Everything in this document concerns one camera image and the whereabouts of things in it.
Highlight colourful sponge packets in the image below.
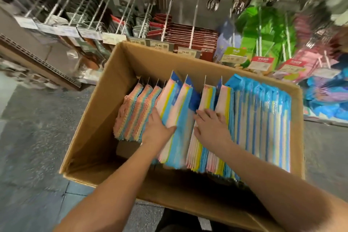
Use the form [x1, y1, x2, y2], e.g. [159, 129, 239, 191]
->
[113, 71, 291, 181]

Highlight pink goods pile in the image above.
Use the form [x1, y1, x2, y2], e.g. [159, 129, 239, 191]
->
[272, 14, 348, 83]

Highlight dark red chopstick bundle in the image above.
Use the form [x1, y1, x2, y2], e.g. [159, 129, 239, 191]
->
[147, 14, 219, 61]

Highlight brown cardboard box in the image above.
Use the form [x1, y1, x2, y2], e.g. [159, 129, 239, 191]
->
[59, 41, 305, 232]

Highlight person's black shoe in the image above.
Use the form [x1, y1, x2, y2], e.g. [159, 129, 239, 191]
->
[198, 217, 213, 232]

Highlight person's right forearm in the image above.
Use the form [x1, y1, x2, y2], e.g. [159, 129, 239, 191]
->
[215, 139, 348, 232]

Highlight person's right hand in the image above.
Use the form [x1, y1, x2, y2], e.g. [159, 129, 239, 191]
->
[193, 108, 235, 154]

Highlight grey chopstick display rack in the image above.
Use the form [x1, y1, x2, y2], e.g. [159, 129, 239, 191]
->
[0, 0, 348, 88]

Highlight person's left hand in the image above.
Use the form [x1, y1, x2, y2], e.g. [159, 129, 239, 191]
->
[140, 108, 177, 154]

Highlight hanging green packets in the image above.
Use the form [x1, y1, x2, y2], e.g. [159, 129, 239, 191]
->
[220, 5, 297, 72]

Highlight row of white price tags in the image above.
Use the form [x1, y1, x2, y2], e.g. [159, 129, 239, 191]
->
[13, 16, 218, 58]

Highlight teal cloth packets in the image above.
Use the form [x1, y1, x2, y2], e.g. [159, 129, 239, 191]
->
[302, 66, 348, 122]

